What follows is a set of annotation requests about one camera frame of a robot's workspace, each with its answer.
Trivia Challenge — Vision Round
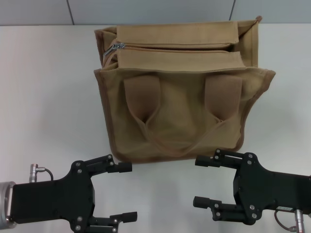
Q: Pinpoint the left gripper cable with connectors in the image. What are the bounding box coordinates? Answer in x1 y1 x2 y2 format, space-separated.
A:
29 164 54 183

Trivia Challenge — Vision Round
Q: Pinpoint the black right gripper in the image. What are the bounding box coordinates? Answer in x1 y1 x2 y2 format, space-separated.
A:
192 148 311 225

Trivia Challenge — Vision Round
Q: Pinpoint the khaki canvas food bag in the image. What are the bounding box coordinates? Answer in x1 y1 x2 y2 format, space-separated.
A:
93 16 276 164

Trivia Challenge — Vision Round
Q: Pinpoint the silver metal zipper pull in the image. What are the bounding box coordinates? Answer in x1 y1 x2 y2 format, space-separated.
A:
103 42 126 59

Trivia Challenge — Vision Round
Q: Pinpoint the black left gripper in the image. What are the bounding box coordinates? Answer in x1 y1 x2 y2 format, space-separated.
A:
11 154 138 233

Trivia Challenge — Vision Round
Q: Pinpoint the right gripper cable with connectors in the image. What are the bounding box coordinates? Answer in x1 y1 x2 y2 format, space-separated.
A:
273 208 311 233

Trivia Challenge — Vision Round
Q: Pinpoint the gripper cable with connectors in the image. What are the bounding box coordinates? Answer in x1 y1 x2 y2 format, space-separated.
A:
273 208 311 233
29 164 54 183

